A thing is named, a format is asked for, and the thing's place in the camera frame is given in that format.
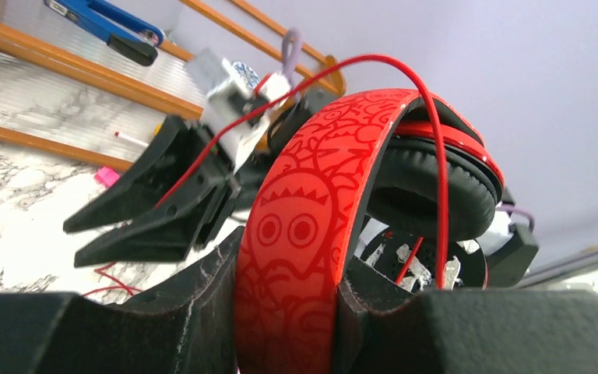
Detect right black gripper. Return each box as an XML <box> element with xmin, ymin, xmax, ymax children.
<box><xmin>62</xmin><ymin>88</ymin><xmax>336</xmax><ymax>267</ymax></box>

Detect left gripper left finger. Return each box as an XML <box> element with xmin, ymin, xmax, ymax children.
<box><xmin>0</xmin><ymin>228</ymin><xmax>243</xmax><ymax>373</ymax></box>

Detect pink highlighter marker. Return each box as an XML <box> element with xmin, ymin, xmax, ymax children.
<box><xmin>94</xmin><ymin>167</ymin><xmax>120</xmax><ymax>188</ymax></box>

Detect blue white round container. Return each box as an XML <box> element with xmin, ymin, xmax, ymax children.
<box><xmin>232</xmin><ymin>61</ymin><xmax>260</xmax><ymax>89</ymax></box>

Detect red black headphones with cable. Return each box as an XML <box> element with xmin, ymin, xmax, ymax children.
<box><xmin>82</xmin><ymin>53</ymin><xmax>506</xmax><ymax>374</ymax></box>

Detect blue black tool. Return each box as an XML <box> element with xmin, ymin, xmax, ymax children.
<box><xmin>44</xmin><ymin>0</ymin><xmax>164</xmax><ymax>66</ymax></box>

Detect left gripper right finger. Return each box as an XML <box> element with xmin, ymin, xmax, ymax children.
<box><xmin>332</xmin><ymin>259</ymin><xmax>598</xmax><ymax>374</ymax></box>

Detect orange wooden rack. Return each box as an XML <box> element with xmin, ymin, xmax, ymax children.
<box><xmin>0</xmin><ymin>1</ymin><xmax>346</xmax><ymax>171</ymax></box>

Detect yellow red small block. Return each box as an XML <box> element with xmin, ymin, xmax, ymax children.
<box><xmin>152</xmin><ymin>123</ymin><xmax>163</xmax><ymax>137</ymax></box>

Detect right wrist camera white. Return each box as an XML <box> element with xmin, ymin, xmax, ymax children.
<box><xmin>185</xmin><ymin>49</ymin><xmax>291</xmax><ymax>171</ymax></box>

